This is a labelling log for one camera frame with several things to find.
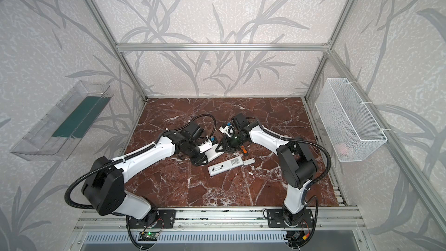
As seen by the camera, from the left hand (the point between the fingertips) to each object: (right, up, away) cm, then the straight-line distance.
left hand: (207, 152), depth 84 cm
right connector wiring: (+43, -31, -15) cm, 55 cm away
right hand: (+6, +3, +1) cm, 7 cm away
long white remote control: (+9, -8, +4) cm, 13 cm away
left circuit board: (-23, -32, -12) cm, 41 cm away
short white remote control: (+3, 0, -3) cm, 4 cm away
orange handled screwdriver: (+19, -1, +8) cm, 20 cm away
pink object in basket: (+60, +4, -12) cm, 61 cm away
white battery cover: (+21, -7, +7) cm, 24 cm away
